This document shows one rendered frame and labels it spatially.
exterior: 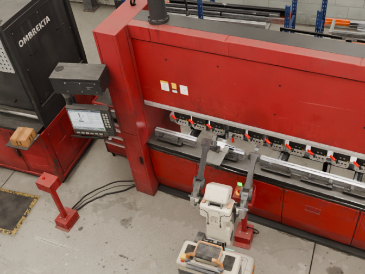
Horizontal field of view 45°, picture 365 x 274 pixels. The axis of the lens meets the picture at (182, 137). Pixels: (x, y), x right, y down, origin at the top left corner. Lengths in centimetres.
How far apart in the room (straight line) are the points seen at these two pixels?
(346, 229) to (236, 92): 180
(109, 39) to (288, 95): 163
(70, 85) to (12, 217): 223
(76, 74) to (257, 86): 168
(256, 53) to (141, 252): 262
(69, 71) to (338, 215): 293
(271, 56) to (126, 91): 151
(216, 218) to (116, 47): 175
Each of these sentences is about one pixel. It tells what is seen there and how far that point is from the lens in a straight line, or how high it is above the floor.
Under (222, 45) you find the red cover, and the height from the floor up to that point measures 226.
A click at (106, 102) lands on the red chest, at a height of 98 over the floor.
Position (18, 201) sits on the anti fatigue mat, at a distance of 604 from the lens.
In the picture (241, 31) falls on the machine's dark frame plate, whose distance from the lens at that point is 382.
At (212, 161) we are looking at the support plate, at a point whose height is 100.
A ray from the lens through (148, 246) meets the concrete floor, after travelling 512.
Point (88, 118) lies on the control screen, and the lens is 446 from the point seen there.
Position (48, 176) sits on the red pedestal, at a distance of 502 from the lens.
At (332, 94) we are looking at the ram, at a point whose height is 197.
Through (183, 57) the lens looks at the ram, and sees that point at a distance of 401.
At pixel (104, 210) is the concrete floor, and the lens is 554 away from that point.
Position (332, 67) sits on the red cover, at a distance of 354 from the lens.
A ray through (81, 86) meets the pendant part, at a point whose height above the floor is 186.
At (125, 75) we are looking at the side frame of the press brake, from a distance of 424.
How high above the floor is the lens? 429
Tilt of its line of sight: 44 degrees down
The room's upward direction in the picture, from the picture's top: 8 degrees counter-clockwise
